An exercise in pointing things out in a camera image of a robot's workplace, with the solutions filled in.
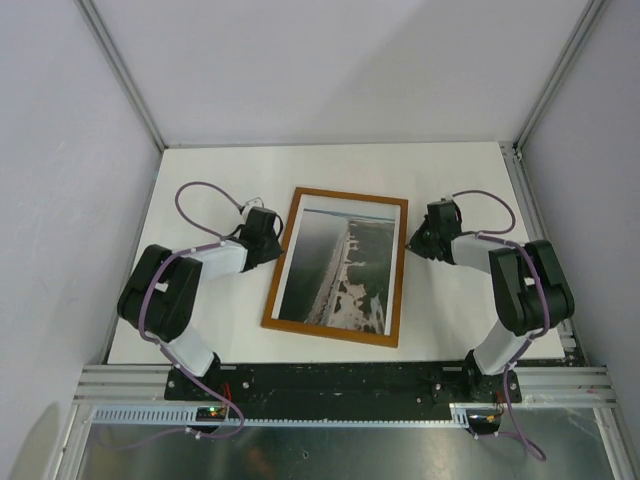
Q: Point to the landscape photo print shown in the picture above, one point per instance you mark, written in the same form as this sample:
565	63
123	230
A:
340	270

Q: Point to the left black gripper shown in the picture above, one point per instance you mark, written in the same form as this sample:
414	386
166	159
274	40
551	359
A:
276	251

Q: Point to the right aluminium corner post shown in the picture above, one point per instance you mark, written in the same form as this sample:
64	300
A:
577	41

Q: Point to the shiny metal floor sheet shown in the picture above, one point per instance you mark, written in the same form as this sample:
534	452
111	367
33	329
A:
571	441

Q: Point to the wooden picture frame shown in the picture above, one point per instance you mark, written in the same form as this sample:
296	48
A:
270	320

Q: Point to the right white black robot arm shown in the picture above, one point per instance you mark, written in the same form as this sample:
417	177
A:
531	296

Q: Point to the aluminium front rail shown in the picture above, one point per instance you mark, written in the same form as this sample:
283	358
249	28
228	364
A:
542	387

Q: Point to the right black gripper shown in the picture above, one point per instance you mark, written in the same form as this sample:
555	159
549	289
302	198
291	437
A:
415	244

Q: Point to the left aluminium corner post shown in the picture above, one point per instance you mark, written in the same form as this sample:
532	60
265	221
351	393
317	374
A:
105	42

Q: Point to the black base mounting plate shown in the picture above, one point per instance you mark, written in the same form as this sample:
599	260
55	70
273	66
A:
369	392

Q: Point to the aluminium corner post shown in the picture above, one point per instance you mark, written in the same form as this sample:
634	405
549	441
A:
105	42
577	41

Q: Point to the grey slotted cable duct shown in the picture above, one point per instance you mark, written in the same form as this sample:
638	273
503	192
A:
188	416

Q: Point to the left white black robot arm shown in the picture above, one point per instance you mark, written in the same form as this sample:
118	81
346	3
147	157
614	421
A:
159	296

